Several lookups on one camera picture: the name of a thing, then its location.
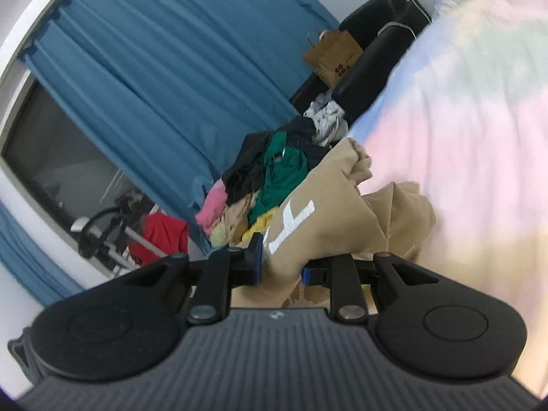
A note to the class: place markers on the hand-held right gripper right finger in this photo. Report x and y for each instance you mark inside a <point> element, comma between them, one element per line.
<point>305,277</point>

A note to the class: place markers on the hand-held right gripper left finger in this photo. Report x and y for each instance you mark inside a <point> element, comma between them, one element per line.
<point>257,261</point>

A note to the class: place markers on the tan sweatshirt with white print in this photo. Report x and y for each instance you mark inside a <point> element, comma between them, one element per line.
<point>329,205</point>

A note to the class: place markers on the pile of colourful clothes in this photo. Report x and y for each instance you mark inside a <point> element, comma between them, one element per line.
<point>282,167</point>

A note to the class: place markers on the red cloth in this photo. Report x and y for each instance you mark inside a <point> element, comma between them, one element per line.
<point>165,233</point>

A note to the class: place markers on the pastel tie-dye bed sheet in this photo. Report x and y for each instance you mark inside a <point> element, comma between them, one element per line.
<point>471,158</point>

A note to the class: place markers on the wide teal curtain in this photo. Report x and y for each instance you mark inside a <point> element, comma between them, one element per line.
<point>171,72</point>

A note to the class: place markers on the brown paper bag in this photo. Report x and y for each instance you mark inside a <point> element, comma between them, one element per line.
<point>332,55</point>

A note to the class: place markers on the white framed window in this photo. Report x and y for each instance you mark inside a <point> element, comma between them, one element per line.
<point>55,158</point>

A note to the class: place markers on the narrow teal curtain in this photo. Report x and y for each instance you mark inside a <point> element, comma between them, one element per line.
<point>30,257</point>

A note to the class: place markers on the black leather sofa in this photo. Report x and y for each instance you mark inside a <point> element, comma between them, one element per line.
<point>376,60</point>

